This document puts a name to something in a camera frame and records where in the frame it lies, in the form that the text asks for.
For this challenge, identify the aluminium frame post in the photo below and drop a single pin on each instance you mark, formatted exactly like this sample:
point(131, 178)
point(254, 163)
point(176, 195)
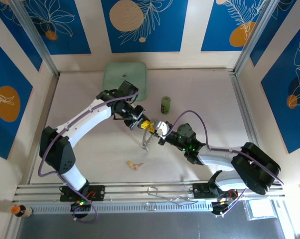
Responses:
point(39, 42)
point(251, 37)

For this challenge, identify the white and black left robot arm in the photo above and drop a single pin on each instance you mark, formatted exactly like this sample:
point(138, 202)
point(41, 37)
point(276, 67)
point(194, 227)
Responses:
point(90, 117)

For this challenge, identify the clear plastic packet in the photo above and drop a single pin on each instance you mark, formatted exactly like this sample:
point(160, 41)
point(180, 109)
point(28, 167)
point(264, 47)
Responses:
point(260, 210)

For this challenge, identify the small bottle with orange cap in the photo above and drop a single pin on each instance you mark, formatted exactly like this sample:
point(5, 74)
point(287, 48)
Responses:
point(21, 211)

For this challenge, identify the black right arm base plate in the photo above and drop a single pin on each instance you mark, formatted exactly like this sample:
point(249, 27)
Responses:
point(198, 191)

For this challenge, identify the key with yellow tag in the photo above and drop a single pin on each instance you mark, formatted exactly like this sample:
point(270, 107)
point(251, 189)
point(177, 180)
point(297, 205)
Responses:
point(133, 166)

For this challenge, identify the aluminium mounting rail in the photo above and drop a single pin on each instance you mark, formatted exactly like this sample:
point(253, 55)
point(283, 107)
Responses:
point(130, 196)

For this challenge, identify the mint green zip case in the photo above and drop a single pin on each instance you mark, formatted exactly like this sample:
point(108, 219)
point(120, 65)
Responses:
point(122, 74)

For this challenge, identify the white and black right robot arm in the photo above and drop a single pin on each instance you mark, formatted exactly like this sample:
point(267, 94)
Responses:
point(214, 159)

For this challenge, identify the aluminium side rail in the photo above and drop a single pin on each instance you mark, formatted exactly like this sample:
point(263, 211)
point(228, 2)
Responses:
point(246, 109)
point(47, 112)

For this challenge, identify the metal keyring plate with rings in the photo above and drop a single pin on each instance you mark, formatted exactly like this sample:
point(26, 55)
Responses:
point(145, 143)

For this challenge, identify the green cylindrical canister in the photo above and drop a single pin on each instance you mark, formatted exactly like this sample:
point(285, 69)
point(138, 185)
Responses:
point(165, 105)

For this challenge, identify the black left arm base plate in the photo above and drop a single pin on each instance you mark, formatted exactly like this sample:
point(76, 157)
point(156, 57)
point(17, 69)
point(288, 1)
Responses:
point(97, 193)

